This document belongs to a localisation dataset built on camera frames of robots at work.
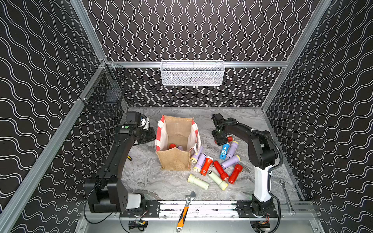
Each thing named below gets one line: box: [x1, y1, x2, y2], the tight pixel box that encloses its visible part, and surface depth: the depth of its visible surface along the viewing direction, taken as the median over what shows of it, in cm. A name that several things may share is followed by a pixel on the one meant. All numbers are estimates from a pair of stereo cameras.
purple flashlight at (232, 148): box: [226, 141, 239, 159], surface depth 96 cm
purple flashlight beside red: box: [193, 152, 208, 173], surface depth 89 cm
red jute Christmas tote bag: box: [154, 115, 202, 171], surface depth 88 cm
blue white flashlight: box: [219, 143, 231, 160], surface depth 94 cm
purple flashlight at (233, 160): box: [220, 154, 241, 170], surface depth 90 cm
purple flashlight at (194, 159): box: [190, 145, 204, 164], surface depth 92 cm
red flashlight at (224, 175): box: [213, 160, 230, 182], surface depth 87 cm
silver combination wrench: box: [279, 179, 297, 217], surface depth 80 cm
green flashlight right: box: [207, 170, 229, 191], surface depth 84 cm
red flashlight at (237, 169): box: [228, 164, 243, 185], surface depth 87 cm
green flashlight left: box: [187, 174, 210, 190], surface depth 83 cm
